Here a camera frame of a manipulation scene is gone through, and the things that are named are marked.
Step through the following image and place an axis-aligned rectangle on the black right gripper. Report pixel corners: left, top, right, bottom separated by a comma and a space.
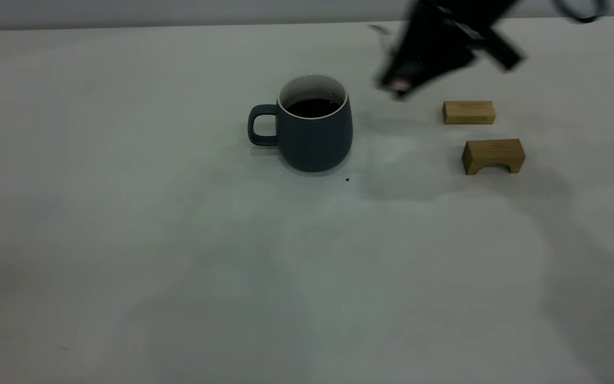
376, 0, 525, 101

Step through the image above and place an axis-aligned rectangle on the pink handled metal spoon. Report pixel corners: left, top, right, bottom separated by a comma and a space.
368, 24, 413, 92

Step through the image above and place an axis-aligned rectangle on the dark grey coffee mug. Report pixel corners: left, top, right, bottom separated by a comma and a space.
247, 74, 353, 173

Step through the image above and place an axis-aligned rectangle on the flat wooden block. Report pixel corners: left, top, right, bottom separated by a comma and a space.
442, 100, 496, 125

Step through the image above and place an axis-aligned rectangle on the arched wooden block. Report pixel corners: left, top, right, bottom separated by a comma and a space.
462, 139, 526, 175

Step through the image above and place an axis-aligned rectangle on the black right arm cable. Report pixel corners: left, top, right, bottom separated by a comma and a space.
552, 0, 609, 24

